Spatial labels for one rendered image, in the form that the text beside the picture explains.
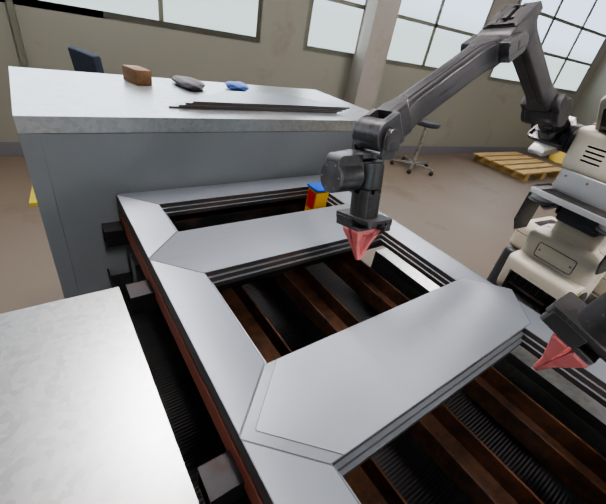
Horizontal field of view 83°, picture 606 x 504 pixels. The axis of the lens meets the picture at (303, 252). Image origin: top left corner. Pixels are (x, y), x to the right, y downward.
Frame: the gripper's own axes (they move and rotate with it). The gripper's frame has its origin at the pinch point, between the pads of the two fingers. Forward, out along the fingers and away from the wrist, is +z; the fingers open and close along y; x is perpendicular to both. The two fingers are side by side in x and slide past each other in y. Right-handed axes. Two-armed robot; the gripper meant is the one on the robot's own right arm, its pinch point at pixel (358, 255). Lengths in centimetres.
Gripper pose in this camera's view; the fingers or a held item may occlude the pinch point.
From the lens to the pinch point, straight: 74.0
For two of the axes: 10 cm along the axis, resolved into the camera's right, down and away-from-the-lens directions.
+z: -0.5, 9.3, 3.7
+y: 5.7, 3.3, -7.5
